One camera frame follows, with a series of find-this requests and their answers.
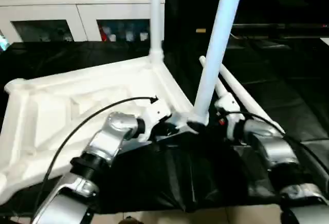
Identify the white glass-door cabinet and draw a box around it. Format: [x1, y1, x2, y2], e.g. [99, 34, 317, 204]
[0, 0, 167, 43]

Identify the black plastic table mat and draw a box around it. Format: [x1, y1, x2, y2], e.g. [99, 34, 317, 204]
[0, 38, 329, 214]

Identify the white plastic table leg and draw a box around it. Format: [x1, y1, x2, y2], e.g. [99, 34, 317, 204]
[190, 0, 247, 128]
[218, 64, 286, 135]
[148, 0, 166, 61]
[198, 55, 230, 101]

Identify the white plastic table top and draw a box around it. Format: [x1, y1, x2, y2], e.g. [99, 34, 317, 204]
[0, 54, 207, 205]

